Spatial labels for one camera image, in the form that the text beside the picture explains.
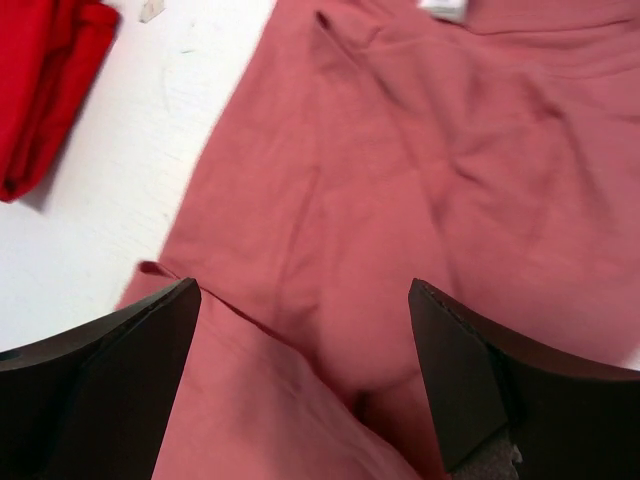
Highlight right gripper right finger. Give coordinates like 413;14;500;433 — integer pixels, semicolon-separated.
408;279;639;479

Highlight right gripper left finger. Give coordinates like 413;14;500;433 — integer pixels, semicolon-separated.
1;278;201;480

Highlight pink t-shirt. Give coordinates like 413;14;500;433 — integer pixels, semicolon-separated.
124;1;639;479

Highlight folded red t-shirt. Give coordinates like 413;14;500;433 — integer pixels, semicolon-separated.
1;1;120;202

